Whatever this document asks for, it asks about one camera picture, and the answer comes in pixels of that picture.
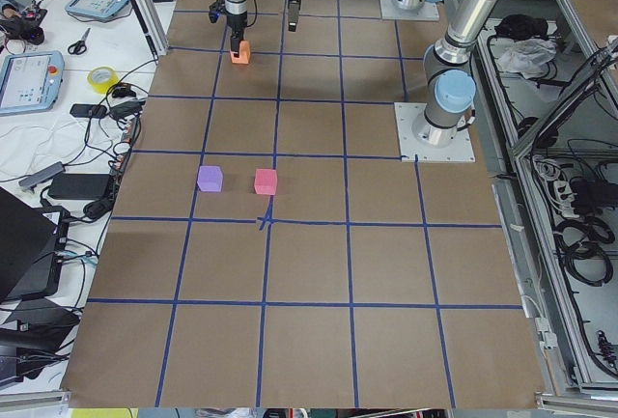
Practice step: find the orange foam block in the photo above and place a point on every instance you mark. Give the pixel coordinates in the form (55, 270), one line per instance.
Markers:
(242, 55)

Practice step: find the aluminium frame rail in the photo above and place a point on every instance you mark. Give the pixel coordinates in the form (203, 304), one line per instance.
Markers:
(555, 137)

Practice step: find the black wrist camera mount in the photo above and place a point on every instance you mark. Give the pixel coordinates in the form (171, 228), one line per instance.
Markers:
(216, 10)

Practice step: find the black power brick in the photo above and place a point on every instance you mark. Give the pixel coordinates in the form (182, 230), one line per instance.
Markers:
(67, 186)

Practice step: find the yellow tape roll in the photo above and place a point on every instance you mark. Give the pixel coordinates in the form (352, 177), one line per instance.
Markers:
(102, 79)

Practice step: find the purple foam block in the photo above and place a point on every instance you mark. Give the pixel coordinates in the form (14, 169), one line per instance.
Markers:
(210, 178)

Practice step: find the blue teach pendant near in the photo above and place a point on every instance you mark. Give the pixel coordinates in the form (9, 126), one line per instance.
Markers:
(30, 82)

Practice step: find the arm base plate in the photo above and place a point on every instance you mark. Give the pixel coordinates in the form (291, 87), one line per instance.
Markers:
(419, 141)
(413, 10)

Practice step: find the black handled scissors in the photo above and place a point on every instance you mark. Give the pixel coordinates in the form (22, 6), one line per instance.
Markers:
(80, 46)

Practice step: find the pink foam block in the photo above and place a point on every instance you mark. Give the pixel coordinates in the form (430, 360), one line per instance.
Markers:
(265, 182)

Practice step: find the black laptop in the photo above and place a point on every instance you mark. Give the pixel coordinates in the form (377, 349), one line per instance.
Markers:
(31, 242)

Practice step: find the crumpled white cloth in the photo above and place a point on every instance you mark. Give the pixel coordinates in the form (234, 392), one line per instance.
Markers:
(529, 58)

